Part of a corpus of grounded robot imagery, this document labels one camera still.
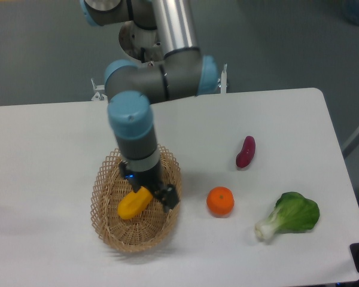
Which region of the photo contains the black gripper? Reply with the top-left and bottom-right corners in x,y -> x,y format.
118,161 -> 180,213

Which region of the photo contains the yellow mango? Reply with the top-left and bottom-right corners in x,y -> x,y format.
117,187 -> 153,220

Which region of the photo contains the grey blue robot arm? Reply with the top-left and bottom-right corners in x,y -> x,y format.
80,1 -> 218,210

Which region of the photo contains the woven wicker basket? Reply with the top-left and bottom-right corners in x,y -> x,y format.
90,148 -> 180,252

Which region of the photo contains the orange tangerine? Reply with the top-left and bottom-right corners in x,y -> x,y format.
206,187 -> 235,216

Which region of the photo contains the green bok choy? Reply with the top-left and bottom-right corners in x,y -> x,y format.
254,191 -> 320,240

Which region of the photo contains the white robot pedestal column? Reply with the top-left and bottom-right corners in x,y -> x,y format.
118,21 -> 164,65

